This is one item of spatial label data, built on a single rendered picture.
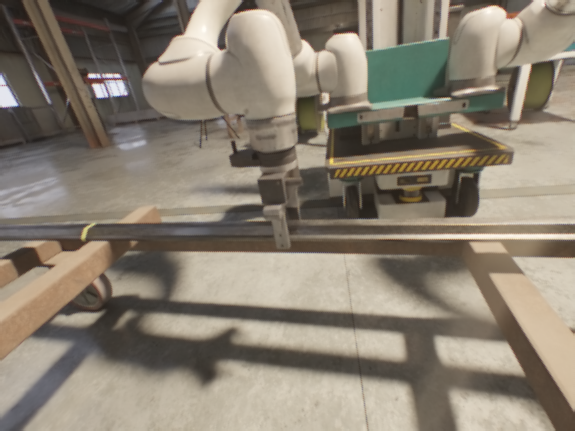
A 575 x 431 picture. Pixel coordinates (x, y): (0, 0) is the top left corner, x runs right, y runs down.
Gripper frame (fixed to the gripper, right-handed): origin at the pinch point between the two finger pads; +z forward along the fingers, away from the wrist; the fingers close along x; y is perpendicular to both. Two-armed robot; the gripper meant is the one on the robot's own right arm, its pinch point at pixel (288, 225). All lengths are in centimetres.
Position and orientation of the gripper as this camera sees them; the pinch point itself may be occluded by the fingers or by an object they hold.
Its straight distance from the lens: 59.2
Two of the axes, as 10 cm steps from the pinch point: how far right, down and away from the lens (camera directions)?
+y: 9.7, -0.3, -2.5
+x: 2.2, -4.4, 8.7
